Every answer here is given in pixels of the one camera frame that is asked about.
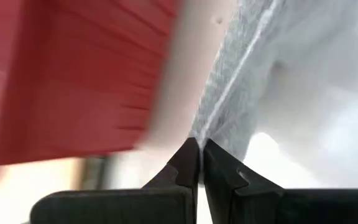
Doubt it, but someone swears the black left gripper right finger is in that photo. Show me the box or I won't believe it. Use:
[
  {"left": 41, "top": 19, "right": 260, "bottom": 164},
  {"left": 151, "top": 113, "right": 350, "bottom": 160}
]
[{"left": 203, "top": 138, "right": 358, "bottom": 224}]

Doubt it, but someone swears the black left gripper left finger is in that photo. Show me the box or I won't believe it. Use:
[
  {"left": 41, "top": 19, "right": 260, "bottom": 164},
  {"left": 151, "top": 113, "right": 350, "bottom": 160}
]
[{"left": 29, "top": 136, "right": 201, "bottom": 224}]

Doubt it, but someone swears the small grey cloth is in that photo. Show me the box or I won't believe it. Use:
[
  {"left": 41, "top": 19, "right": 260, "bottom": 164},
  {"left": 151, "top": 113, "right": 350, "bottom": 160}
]
[{"left": 190, "top": 0, "right": 358, "bottom": 162}]

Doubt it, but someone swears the red plastic laundry bin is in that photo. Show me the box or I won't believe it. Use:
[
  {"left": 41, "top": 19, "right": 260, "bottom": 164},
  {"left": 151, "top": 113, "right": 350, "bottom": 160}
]
[{"left": 0, "top": 0, "right": 180, "bottom": 190}]

